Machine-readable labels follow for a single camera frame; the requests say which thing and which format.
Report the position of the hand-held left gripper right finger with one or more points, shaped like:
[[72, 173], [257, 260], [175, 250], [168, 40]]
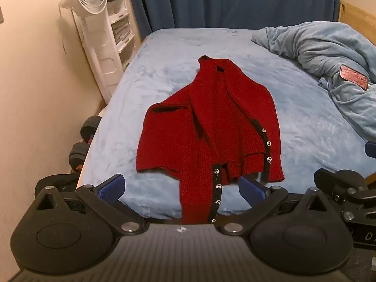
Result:
[[252, 188]]

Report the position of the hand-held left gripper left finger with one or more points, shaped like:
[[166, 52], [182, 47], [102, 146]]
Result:
[[111, 187]]

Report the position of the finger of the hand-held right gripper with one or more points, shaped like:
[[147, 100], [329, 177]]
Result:
[[337, 182], [371, 150]]

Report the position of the red knit cardigan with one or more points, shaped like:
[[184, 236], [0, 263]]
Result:
[[205, 123]]

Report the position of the black dumbbell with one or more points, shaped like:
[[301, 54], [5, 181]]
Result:
[[89, 127], [79, 157]]

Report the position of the smartphone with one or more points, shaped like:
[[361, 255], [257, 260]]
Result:
[[354, 77]]

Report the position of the grey-blue fleece blanket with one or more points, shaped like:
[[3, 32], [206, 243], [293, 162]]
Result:
[[323, 47]]

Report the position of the bed with light blue sheet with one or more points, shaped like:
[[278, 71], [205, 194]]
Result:
[[164, 79]]

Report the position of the white plastic shelf rack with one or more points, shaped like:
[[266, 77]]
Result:
[[101, 44]]

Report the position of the dark blue curtain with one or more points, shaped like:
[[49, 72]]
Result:
[[235, 3]]

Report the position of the wooden bed frame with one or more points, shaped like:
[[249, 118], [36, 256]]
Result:
[[359, 16]]

